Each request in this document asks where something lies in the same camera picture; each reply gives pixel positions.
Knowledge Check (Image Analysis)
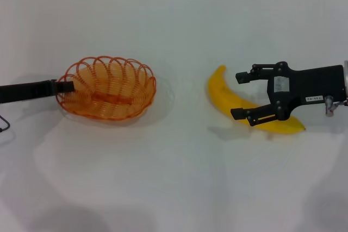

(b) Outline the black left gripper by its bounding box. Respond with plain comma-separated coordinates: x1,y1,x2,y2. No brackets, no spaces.
0,79,76,104

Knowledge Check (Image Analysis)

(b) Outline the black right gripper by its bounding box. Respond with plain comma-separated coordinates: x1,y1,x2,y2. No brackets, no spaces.
230,60,346,128

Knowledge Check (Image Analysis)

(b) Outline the yellow banana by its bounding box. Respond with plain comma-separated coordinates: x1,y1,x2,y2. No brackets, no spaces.
207,64,307,135

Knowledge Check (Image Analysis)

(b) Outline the orange wire basket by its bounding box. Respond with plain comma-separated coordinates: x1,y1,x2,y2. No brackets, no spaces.
55,55,157,121

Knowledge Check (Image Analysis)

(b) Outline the small metal fitting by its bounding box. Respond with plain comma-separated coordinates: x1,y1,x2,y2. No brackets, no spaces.
324,95,338,117

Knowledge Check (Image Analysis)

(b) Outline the thin black cable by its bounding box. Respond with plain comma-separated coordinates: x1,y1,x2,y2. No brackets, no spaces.
0,115,11,134

